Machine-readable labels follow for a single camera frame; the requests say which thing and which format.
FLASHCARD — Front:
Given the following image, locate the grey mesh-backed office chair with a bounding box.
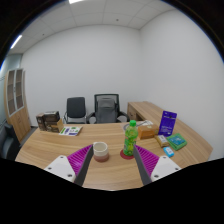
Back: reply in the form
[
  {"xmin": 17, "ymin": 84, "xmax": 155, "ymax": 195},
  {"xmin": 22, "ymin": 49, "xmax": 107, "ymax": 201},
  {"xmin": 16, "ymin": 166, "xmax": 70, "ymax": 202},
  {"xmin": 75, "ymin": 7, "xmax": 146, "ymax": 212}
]
[{"xmin": 85, "ymin": 93, "xmax": 131, "ymax": 125}]

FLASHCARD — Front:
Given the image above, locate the white paper sheet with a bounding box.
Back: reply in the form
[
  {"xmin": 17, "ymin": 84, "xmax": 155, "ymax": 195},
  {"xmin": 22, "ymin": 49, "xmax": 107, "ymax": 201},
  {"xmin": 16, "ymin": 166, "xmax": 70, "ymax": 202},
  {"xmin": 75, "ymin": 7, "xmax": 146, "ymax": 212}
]
[{"xmin": 136, "ymin": 119, "xmax": 154, "ymax": 128}]

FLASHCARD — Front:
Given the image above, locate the small blue-white box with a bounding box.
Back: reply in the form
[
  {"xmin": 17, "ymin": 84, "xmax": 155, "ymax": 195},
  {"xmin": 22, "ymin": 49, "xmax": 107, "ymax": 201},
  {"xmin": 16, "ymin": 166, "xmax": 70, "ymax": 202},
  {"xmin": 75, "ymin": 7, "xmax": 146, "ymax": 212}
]
[{"xmin": 162, "ymin": 145, "xmax": 176, "ymax": 159}]

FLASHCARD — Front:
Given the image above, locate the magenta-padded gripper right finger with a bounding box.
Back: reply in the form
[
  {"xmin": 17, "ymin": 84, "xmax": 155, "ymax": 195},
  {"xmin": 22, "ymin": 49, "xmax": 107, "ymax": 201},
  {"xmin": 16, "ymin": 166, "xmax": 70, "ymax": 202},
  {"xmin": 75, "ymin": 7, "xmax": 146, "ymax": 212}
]
[{"xmin": 133, "ymin": 144, "xmax": 183, "ymax": 186}]

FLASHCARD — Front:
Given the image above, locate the light blue flat packet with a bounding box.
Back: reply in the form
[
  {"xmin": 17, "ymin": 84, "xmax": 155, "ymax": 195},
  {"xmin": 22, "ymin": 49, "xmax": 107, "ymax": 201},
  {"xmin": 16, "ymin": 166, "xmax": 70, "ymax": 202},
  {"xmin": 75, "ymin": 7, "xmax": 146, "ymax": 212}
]
[{"xmin": 169, "ymin": 135, "xmax": 184, "ymax": 145}]

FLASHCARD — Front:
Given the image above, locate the green drink bottle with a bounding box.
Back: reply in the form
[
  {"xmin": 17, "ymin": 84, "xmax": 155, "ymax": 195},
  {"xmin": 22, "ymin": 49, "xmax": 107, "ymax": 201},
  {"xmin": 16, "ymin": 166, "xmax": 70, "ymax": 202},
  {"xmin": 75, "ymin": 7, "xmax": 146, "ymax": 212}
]
[{"xmin": 122, "ymin": 119, "xmax": 139, "ymax": 158}]

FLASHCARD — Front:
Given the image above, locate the black office chair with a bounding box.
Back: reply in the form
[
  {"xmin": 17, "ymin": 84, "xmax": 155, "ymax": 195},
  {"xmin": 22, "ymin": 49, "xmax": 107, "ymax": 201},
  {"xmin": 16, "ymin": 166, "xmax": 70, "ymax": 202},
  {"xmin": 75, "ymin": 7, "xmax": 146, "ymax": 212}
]
[{"xmin": 63, "ymin": 96, "xmax": 88, "ymax": 125}]

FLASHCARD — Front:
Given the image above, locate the dark brown box stack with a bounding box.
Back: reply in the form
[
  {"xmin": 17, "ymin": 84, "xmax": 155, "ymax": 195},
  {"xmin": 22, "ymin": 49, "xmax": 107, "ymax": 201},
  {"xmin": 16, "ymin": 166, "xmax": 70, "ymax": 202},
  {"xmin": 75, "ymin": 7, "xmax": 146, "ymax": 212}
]
[{"xmin": 35, "ymin": 110, "xmax": 65, "ymax": 134}]

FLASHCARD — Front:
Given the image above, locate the green folded cloth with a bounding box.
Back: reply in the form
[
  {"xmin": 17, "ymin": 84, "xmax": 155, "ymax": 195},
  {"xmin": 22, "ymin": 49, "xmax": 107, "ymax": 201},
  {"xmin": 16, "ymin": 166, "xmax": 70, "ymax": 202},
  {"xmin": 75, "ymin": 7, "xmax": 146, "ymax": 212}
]
[{"xmin": 165, "ymin": 132, "xmax": 188, "ymax": 151}]

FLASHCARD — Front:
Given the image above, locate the flat round red coaster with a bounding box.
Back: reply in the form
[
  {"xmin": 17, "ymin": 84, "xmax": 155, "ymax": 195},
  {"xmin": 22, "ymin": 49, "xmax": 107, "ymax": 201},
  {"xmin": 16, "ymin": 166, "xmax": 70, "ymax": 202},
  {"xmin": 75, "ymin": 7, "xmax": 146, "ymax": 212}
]
[{"xmin": 119, "ymin": 148, "xmax": 136, "ymax": 161}]

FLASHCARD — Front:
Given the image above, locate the wooden shelf unit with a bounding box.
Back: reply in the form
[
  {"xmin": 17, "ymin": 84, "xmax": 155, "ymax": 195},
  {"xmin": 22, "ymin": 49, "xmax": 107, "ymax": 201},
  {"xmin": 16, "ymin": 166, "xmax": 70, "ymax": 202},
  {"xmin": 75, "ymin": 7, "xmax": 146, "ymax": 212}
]
[{"xmin": 3, "ymin": 68, "xmax": 33, "ymax": 143}]

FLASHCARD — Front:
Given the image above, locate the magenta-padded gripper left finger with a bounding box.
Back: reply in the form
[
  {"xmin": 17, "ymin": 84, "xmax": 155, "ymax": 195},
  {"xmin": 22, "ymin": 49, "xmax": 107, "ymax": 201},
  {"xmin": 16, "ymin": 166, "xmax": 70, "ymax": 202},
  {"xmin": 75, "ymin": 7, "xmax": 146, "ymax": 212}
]
[{"xmin": 43, "ymin": 143, "xmax": 95, "ymax": 187}]

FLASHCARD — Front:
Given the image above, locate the orange-brown cardboard box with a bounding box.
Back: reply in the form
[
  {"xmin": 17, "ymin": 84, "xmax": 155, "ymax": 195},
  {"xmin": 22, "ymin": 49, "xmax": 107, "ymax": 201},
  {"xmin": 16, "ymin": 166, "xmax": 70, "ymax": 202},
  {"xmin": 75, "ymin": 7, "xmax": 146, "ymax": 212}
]
[{"xmin": 137, "ymin": 124, "xmax": 160, "ymax": 140}]

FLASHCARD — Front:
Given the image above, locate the printed leaflet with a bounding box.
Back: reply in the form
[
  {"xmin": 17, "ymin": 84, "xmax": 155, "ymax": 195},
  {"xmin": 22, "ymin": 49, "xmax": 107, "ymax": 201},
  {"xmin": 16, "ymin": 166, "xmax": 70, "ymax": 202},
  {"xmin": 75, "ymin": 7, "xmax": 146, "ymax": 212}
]
[{"xmin": 58, "ymin": 125, "xmax": 84, "ymax": 137}]

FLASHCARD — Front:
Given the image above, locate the purple standing pouch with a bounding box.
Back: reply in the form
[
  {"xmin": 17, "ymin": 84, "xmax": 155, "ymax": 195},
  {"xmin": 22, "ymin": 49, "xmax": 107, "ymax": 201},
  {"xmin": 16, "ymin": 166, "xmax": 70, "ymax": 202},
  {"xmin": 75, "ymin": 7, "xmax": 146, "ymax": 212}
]
[{"xmin": 157, "ymin": 110, "xmax": 178, "ymax": 137}]

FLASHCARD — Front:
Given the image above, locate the white and brown cup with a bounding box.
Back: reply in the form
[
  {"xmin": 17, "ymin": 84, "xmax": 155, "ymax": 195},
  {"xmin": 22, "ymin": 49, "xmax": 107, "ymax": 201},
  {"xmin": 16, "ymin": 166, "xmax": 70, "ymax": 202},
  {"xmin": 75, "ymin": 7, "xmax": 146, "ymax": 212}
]
[{"xmin": 92, "ymin": 141, "xmax": 110, "ymax": 163}]

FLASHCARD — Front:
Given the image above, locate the small tan packet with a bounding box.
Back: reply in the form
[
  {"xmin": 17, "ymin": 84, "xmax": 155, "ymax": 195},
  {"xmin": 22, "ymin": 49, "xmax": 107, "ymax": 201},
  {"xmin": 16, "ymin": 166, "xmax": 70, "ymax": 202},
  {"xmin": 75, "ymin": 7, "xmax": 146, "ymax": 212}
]
[{"xmin": 154, "ymin": 134, "xmax": 171, "ymax": 149}]

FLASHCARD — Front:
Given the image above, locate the dark sofa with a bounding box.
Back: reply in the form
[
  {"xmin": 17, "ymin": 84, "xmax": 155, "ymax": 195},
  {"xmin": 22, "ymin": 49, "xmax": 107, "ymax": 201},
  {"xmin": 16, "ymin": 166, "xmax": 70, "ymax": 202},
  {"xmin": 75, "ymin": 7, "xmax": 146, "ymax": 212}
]
[{"xmin": 0, "ymin": 122, "xmax": 22, "ymax": 161}]

